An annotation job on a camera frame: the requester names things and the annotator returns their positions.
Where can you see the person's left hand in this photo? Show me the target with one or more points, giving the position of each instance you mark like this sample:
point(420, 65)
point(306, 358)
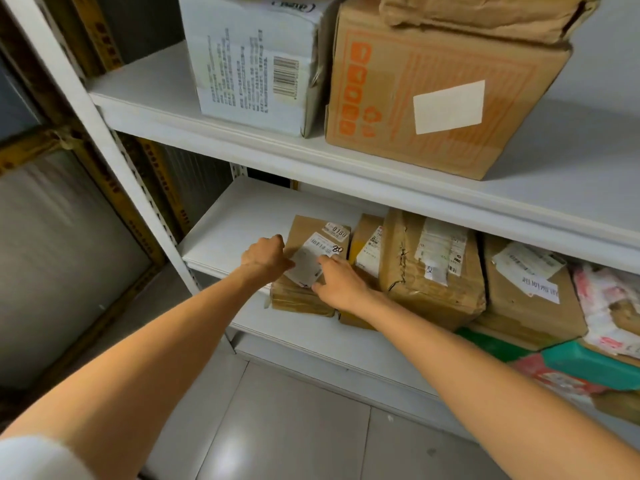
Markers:
point(262, 257)

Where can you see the person's right hand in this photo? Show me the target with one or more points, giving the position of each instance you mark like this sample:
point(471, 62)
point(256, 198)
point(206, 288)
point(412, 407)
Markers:
point(345, 289)

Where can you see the person's right thumb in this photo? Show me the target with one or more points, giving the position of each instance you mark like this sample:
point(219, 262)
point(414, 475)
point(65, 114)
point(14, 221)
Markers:
point(321, 287)

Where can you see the person's left fingers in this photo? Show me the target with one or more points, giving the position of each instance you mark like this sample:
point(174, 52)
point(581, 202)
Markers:
point(284, 257)

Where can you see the white paper label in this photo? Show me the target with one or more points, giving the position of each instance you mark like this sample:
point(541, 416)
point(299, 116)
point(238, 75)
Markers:
point(305, 267)

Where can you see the person's right forearm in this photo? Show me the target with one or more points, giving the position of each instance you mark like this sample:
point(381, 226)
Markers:
point(480, 384)

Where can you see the person's left forearm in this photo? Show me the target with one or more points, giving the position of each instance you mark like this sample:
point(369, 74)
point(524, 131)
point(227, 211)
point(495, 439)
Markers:
point(140, 369)

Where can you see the small brown labelled parcel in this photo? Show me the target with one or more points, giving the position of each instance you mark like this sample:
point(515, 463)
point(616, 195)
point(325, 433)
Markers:
point(305, 227)

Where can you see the slim yellow-brown parcel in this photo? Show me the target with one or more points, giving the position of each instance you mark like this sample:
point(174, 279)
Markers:
point(362, 234)

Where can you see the brown taped cardboard box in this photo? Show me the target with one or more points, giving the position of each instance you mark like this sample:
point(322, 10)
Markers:
point(400, 274)

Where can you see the flat dark green parcel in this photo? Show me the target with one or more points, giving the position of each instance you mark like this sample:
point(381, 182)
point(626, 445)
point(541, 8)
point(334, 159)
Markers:
point(492, 344)

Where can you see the brown box with white labels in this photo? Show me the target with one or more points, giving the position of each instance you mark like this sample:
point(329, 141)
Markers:
point(520, 314)

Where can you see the white printed carton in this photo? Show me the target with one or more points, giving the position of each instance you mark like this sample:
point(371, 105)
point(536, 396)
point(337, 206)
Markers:
point(240, 59)

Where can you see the white metal shelf unit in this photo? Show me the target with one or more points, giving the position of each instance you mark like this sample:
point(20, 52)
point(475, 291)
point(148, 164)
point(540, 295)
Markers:
point(150, 84)

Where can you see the brown carton with orange print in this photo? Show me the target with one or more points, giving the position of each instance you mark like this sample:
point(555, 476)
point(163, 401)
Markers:
point(400, 54)

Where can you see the pink red plastic packet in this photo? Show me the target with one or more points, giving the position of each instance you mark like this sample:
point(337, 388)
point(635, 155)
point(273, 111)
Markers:
point(555, 377)

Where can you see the pink and white mailer bag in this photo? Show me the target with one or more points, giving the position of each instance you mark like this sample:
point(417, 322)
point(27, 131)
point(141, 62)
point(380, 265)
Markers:
point(600, 304)

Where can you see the teal green parcel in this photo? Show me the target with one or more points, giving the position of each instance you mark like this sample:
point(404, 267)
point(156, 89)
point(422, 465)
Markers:
point(590, 364)

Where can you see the crumpled brown paper parcel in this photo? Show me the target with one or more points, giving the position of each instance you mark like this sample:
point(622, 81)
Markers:
point(475, 14)

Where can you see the white sleeve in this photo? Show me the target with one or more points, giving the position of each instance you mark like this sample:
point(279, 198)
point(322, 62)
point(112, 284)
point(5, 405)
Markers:
point(35, 459)

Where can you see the small brown paper parcel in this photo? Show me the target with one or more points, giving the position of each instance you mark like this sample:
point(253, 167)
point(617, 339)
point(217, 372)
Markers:
point(620, 404)

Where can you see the yellow metal frame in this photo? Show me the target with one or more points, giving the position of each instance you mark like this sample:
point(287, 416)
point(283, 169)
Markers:
point(105, 44)

